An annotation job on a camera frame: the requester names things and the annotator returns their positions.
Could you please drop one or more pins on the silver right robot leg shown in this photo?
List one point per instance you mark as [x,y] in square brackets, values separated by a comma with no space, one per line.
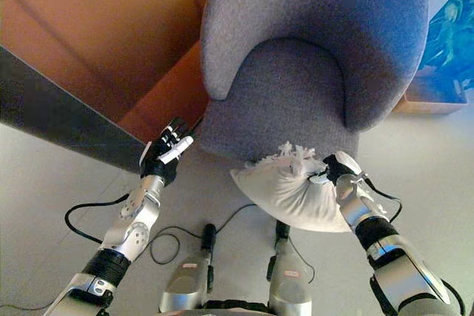
[287,275]

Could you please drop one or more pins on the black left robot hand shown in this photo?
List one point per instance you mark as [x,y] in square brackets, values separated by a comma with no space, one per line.
[164,157]

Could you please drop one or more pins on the white fringed pillow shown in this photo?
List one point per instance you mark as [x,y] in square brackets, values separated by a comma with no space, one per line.
[292,194]

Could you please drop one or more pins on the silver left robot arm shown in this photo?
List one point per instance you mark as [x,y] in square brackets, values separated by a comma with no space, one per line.
[111,245]

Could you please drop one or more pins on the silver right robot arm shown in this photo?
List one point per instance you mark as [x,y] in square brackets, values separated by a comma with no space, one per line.
[389,249]

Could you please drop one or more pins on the grey fabric armchair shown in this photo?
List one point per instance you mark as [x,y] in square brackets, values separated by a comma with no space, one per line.
[307,60]

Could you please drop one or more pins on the wooden planter box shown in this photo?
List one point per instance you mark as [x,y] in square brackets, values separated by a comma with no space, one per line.
[433,99]

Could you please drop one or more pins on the silver left robot leg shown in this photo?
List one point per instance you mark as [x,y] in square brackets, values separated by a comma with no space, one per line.
[190,279]

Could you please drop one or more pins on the green potted plant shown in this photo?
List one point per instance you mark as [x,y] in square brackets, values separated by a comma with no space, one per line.
[450,38]

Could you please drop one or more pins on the dark grey partition panel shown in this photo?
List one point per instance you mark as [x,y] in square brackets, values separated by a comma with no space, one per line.
[63,116]

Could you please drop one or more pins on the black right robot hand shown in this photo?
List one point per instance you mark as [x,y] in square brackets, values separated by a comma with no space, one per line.
[340,168]

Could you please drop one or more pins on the silver robot leg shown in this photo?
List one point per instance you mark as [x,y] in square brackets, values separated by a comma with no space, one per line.
[287,275]
[190,279]

